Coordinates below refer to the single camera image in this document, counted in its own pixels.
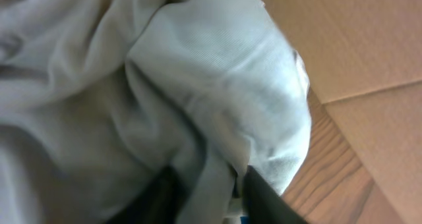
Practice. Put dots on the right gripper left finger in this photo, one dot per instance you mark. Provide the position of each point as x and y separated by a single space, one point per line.
158 203

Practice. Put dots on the beige t-shirt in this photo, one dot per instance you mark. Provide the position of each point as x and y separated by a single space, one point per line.
99 96

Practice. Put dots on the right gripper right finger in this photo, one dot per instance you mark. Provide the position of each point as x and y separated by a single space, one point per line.
263 205

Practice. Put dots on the cardboard box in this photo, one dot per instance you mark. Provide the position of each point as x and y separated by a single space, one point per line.
363 58

